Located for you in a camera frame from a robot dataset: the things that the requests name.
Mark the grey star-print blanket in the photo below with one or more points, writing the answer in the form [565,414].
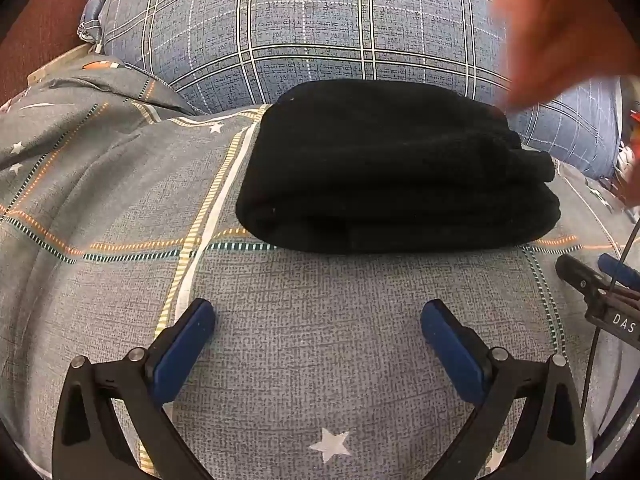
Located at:
[300,335]

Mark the person's right hand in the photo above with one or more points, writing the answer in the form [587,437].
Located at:
[560,25]

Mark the black pants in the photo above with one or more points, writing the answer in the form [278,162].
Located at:
[390,170]

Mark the blue plaid pillow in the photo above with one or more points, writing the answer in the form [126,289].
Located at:
[300,35]

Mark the brown headboard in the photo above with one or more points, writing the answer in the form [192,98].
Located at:
[45,10]

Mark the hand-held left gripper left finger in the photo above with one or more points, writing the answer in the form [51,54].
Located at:
[182,345]

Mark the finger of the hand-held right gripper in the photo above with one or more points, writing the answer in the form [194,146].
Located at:
[620,272]
[577,277]

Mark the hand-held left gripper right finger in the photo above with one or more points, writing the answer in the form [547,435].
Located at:
[452,345]

